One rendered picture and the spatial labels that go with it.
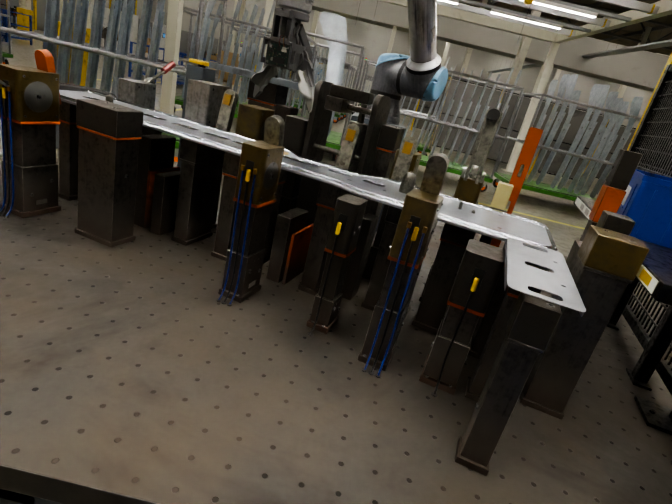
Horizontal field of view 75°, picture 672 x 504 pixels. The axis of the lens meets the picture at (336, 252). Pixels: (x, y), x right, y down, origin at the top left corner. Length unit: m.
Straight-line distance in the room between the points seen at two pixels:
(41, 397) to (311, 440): 0.39
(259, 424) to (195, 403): 0.10
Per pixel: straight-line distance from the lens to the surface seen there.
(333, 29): 7.61
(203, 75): 1.62
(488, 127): 1.16
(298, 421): 0.74
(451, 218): 0.91
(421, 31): 1.54
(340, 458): 0.71
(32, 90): 1.33
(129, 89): 1.56
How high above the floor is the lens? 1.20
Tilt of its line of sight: 21 degrees down
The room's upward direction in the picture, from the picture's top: 14 degrees clockwise
